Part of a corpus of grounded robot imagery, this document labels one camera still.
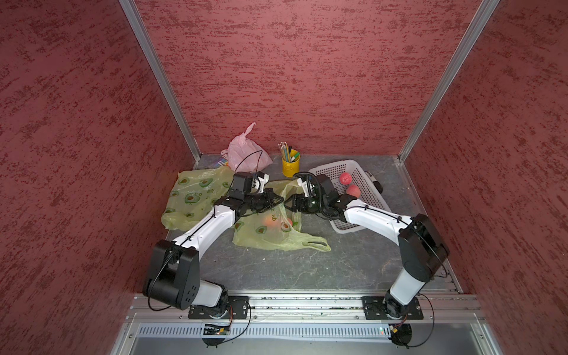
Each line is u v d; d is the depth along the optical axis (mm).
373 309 730
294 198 758
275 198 824
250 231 856
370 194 974
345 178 1055
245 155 693
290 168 1065
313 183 671
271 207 758
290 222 911
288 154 1053
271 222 851
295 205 757
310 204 743
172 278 421
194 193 1006
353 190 1004
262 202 731
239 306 741
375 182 1057
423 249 502
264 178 803
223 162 1165
